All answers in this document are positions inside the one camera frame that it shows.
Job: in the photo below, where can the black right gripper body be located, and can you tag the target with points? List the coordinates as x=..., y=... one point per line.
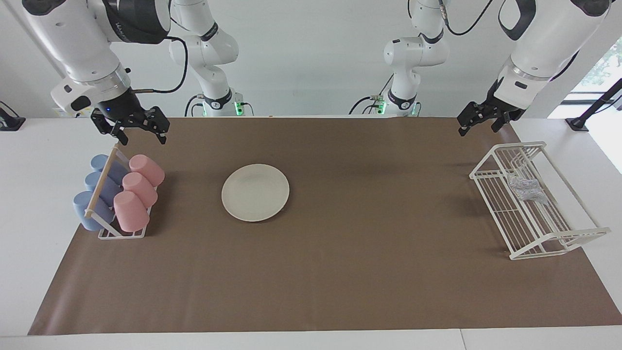
x=121, y=107

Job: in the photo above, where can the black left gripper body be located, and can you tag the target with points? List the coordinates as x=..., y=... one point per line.
x=498, y=108

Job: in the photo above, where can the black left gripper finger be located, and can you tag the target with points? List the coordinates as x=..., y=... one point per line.
x=499, y=121
x=469, y=115

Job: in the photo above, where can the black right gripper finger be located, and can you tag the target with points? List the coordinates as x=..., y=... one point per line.
x=108, y=127
x=160, y=124

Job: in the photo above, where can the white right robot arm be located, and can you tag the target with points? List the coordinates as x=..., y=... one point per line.
x=73, y=43

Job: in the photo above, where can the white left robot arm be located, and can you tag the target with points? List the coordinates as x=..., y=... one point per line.
x=544, y=43

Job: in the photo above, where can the cream round plate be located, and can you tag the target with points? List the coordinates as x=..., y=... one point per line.
x=255, y=193

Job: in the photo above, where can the blue plastic cup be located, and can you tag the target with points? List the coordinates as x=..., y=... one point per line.
x=111, y=189
x=82, y=206
x=99, y=162

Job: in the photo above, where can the pink plastic cup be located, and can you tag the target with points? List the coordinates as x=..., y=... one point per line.
x=147, y=169
x=131, y=211
x=140, y=188

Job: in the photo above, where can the cup rack with wooden bar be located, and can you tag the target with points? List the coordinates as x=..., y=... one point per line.
x=102, y=181

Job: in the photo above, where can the black table clamp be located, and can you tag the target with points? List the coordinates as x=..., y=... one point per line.
x=9, y=121

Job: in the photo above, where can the window with greenery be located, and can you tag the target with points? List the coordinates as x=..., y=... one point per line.
x=605, y=65

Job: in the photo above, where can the brown table mat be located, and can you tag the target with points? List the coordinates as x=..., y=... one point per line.
x=340, y=267

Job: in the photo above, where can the white wall outlet box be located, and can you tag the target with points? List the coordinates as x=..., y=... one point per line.
x=59, y=115

